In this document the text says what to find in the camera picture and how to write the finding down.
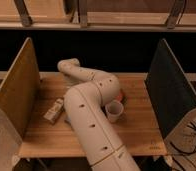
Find right dark side panel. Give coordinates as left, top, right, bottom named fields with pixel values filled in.
left=145, top=39, right=196, bottom=138

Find white ceramic cup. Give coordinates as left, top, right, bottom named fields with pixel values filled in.
left=105, top=100, right=124, bottom=123

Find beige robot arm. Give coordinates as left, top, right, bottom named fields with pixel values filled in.
left=57, top=58, right=140, bottom=171

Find wooden shelf with brackets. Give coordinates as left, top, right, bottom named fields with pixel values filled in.
left=0, top=0, right=196, bottom=32

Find black cables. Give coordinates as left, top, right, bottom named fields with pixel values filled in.
left=169, top=111, right=196, bottom=171

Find left wooden side panel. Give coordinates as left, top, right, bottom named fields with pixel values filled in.
left=0, top=37, right=40, bottom=145

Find white plastic bottle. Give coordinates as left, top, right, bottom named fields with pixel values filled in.
left=43, top=98, right=64, bottom=124

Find dark red pepper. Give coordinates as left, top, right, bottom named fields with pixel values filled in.
left=116, top=89, right=125, bottom=102

